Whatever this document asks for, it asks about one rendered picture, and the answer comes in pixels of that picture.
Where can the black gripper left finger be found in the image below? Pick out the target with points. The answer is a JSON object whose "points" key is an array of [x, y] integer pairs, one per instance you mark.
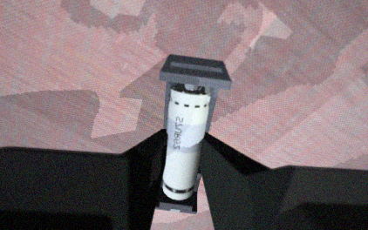
{"points": [[125, 187]]}

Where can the white cylindrical battery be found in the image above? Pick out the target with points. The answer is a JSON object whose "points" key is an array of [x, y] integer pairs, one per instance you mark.
{"points": [[186, 125]]}

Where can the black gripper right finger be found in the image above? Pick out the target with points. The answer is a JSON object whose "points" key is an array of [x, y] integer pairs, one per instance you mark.
{"points": [[244, 194]]}

